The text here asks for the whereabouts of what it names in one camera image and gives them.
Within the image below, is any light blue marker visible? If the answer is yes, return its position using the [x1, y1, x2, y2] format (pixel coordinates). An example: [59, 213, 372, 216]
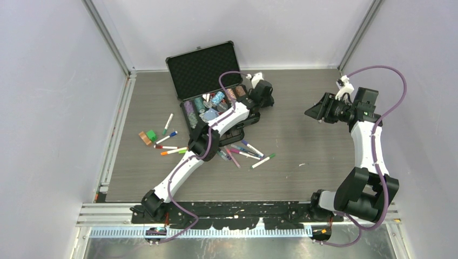
[230, 144, 257, 156]

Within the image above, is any green cap white marker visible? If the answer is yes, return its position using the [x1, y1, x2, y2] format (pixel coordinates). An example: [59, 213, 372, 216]
[250, 153, 276, 169]

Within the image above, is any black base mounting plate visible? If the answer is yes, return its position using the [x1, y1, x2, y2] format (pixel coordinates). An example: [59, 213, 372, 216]
[130, 201, 343, 230]

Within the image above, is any pink marker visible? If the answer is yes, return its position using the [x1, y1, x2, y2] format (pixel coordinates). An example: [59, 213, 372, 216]
[224, 146, 241, 168]

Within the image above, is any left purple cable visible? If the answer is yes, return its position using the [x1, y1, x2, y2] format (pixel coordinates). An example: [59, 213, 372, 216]
[145, 71, 253, 246]

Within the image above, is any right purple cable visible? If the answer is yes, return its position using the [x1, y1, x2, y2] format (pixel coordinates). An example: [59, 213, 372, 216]
[314, 65, 408, 248]

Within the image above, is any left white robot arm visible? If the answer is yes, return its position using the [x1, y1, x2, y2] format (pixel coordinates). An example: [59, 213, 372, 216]
[130, 79, 274, 223]

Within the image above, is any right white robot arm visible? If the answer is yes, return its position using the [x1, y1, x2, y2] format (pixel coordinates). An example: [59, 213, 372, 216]
[305, 87, 399, 223]

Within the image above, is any magenta cap white marker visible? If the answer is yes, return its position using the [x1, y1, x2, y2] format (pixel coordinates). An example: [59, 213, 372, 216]
[231, 148, 261, 160]

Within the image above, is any green toy block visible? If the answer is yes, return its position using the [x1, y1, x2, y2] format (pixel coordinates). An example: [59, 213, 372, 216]
[146, 130, 157, 142]

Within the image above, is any green tip white marker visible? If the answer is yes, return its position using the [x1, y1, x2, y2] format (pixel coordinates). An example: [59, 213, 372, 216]
[162, 113, 174, 135]

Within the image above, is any purple cap white marker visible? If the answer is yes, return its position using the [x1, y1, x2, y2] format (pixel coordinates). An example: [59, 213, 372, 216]
[241, 140, 265, 157]

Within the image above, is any black poker chip case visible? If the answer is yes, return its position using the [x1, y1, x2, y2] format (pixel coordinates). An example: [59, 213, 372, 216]
[165, 40, 260, 147]

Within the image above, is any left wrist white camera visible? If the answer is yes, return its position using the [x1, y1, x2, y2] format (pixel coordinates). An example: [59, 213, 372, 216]
[245, 72, 264, 89]

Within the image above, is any dark green marker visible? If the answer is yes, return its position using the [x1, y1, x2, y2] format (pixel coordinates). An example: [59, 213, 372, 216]
[217, 151, 230, 161]

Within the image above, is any brown wooden block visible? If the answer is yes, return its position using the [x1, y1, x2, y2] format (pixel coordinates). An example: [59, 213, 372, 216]
[138, 131, 152, 146]

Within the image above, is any purple cable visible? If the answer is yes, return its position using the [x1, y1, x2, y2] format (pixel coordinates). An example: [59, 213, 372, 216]
[145, 71, 253, 246]
[314, 65, 408, 248]

